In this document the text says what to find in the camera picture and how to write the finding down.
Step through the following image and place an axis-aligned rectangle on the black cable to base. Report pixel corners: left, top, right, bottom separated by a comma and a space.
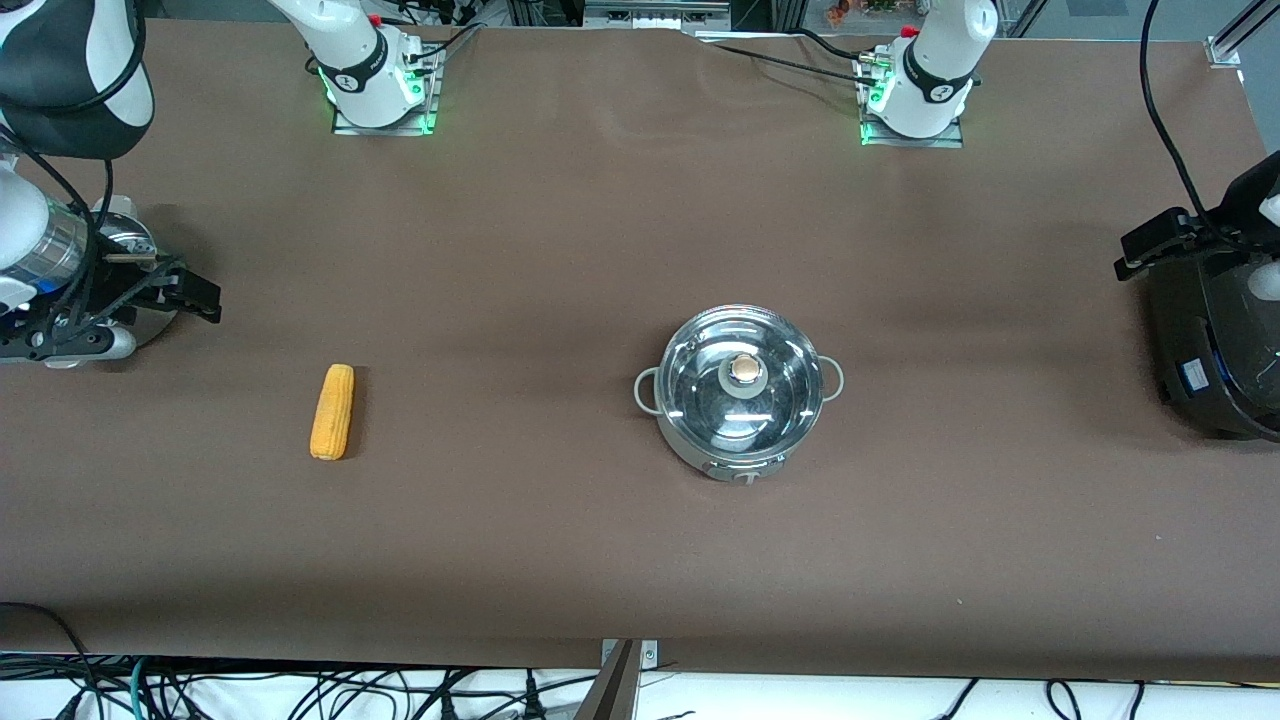
690, 28, 883, 87
403, 20, 487, 67

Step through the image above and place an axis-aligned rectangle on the grey power strip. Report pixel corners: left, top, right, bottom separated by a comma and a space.
583, 0, 733, 31

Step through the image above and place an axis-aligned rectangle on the silver round metal container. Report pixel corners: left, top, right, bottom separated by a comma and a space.
45, 195, 183, 368

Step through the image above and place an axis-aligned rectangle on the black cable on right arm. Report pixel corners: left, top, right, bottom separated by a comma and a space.
0, 125, 114, 321

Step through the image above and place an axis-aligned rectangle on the aluminium frame profile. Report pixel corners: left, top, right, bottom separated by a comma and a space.
1205, 0, 1280, 69

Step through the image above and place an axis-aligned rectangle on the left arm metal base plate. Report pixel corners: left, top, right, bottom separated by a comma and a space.
859, 55, 965, 149

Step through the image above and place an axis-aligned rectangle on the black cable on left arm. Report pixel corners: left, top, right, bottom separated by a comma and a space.
1139, 0, 1229, 243

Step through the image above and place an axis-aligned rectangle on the dark slanted post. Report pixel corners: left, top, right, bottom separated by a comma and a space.
574, 640, 641, 720

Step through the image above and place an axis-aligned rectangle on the glass lid with beige knob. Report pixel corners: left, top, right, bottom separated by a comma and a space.
660, 305, 825, 457

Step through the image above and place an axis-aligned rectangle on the grey pot with handles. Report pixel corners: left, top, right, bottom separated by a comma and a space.
634, 305, 846, 485

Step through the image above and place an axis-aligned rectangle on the yellow corn cob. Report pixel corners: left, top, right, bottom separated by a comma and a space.
309, 363, 356, 461

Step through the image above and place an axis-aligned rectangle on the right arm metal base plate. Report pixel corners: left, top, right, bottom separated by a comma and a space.
332, 45, 440, 136

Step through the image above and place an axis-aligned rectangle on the black looped floor cable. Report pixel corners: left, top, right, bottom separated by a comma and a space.
0, 601, 101, 720

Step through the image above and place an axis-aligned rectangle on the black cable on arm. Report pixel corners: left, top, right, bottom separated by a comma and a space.
0, 125, 114, 321
1139, 0, 1229, 243

